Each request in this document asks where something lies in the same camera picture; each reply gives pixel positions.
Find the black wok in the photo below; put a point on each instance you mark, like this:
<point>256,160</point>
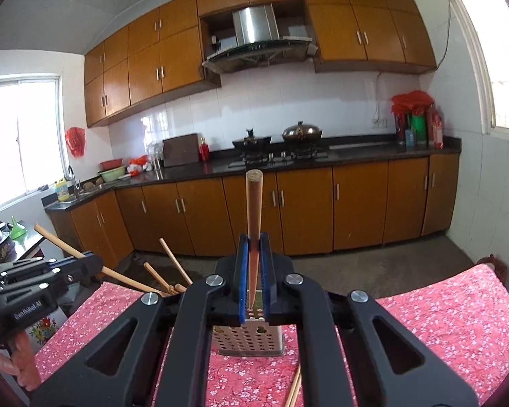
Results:
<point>251,140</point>

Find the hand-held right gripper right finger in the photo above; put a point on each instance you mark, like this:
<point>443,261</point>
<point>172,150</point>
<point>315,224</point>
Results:
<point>266,280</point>

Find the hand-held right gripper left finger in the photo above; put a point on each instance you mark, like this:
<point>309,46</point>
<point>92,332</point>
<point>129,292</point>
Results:
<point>242,280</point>

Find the red bottle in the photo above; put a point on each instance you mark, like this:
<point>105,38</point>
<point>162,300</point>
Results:
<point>204,150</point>

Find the metal faucet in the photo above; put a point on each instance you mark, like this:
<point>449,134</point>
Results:
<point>73,182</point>

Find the dark bottle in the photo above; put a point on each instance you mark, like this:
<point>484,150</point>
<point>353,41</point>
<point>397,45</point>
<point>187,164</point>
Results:
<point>401,129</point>

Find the red and white bag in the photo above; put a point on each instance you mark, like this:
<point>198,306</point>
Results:
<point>136,165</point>

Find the person's left hand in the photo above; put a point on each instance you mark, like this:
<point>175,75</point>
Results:
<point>25,364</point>

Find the pot with metal lid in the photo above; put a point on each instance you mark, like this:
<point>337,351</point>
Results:
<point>302,132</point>

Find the green basin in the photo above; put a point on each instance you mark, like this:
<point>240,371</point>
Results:
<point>112,174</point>

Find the yellow detergent bottle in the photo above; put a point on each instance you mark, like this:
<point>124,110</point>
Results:
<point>62,190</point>

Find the window beside sink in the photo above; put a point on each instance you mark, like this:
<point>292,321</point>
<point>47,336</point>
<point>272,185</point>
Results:
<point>21,144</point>

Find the wooden chopstick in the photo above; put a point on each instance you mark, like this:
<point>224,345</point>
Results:
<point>254,220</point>
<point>298,392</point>
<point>179,287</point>
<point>292,388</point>
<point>174,260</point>
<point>155,275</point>
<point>55,239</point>

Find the green perforated utensil holder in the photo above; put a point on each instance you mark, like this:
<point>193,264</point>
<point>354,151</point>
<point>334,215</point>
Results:
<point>246,341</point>

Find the brown base cabinets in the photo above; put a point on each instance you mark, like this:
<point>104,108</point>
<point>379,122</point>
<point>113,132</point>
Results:
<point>309,207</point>

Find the white wall socket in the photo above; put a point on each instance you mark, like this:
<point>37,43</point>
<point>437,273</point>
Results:
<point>379,123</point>

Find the steel range hood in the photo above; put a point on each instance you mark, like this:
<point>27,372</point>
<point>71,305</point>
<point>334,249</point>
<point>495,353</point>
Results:
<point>254,29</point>

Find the white framed window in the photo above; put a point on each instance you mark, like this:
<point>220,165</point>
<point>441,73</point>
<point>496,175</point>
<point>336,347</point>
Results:
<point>492,51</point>

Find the clear plastic bag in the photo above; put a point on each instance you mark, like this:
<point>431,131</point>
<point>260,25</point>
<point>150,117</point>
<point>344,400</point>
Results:
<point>155,157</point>

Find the red basin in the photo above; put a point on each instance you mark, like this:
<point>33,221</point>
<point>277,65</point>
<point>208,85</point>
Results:
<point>111,163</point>

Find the red floral tablecloth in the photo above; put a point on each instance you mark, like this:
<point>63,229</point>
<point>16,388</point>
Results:
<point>428,330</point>

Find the red hanging plastic bag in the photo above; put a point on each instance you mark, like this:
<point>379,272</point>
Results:
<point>75,140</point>

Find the black gas stove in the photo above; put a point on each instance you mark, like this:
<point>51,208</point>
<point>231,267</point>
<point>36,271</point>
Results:
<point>280,157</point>

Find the red packet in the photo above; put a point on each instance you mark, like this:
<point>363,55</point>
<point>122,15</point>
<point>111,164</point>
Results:
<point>435,129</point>

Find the green funnel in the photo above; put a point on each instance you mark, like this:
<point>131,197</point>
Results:
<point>17,229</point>

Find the green bottle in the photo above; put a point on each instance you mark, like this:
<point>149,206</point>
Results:
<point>418,129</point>

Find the dark wooden cutting board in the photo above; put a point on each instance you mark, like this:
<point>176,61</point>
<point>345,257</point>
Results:
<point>180,150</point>

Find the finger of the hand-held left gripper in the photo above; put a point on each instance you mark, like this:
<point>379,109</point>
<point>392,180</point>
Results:
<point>63,263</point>
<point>78,273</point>

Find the black kitchen countertop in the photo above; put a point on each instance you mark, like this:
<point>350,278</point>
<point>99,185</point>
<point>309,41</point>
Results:
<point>364,150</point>

